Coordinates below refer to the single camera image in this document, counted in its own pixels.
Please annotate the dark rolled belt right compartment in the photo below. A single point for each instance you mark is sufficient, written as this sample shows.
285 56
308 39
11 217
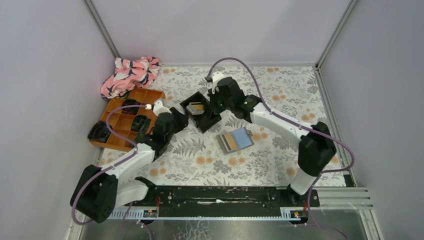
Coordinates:
140 126

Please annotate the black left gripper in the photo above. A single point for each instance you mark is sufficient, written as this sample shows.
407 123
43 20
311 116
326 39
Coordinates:
181 120

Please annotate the dark rolled belt compartment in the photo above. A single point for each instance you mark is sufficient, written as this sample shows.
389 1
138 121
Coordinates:
140 126
130 110

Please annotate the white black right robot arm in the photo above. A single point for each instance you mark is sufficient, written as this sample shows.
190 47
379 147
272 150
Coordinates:
314 146

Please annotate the black plastic card tray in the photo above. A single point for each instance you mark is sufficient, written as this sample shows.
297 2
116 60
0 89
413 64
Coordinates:
203 121

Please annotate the gold card in tray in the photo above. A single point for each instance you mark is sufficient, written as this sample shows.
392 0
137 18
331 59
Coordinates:
197 106

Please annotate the silver card in tray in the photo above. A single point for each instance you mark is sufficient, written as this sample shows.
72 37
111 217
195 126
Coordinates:
194 112

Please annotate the dark rolled belt outside tray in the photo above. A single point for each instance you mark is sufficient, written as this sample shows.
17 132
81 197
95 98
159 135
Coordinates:
99 132

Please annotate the orange compartment organizer tray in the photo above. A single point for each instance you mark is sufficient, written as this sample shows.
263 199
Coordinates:
122 123

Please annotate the dark rolled belt upper compartment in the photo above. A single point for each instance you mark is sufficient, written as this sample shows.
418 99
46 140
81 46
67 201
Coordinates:
130 110

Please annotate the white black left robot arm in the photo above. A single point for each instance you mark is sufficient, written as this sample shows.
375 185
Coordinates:
100 190

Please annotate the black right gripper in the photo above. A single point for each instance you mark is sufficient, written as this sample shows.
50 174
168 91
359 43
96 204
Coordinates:
212 96

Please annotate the pink navy patterned cloth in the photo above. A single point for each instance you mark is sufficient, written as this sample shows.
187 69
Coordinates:
130 74

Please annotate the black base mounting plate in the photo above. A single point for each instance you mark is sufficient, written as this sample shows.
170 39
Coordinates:
225 201

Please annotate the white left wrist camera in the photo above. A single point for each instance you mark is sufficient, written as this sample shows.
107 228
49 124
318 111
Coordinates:
158 107

